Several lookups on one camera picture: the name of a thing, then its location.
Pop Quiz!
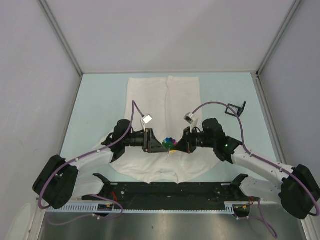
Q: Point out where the black bracket stand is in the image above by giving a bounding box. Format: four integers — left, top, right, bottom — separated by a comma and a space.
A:
225, 101, 247, 117

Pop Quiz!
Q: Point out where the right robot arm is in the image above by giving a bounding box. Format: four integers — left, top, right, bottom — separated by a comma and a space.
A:
174, 118, 320, 220

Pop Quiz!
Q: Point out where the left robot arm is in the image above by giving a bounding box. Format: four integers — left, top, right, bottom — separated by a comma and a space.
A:
32, 119, 167, 209

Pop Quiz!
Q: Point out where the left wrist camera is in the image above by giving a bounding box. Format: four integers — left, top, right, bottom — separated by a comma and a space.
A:
140, 114, 153, 130

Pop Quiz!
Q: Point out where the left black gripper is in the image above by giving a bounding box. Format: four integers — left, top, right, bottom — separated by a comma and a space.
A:
122, 128, 167, 153

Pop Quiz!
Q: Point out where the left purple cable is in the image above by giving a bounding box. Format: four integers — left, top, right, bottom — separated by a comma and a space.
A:
37, 100, 146, 210

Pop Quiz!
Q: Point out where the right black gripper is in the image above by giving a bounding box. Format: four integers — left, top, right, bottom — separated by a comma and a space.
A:
173, 126, 216, 154

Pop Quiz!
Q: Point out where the rainbow plush flower brooch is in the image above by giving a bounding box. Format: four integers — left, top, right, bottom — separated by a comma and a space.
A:
162, 137, 178, 152

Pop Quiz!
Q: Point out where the white t-shirt garment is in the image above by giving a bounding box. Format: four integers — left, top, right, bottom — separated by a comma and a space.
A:
111, 76, 219, 184

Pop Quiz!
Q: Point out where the white slotted cable duct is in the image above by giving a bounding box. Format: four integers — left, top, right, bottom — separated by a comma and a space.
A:
47, 202, 250, 214

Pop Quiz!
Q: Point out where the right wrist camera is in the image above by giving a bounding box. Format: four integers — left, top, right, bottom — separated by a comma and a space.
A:
183, 112, 199, 129

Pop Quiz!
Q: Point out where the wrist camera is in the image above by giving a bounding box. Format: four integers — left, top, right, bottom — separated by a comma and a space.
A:
183, 112, 199, 129
140, 114, 153, 130

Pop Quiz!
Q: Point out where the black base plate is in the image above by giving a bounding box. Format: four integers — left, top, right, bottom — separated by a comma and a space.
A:
98, 182, 258, 208

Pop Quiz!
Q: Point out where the aluminium frame rail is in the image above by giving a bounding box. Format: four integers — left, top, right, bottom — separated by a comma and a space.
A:
251, 72, 285, 162

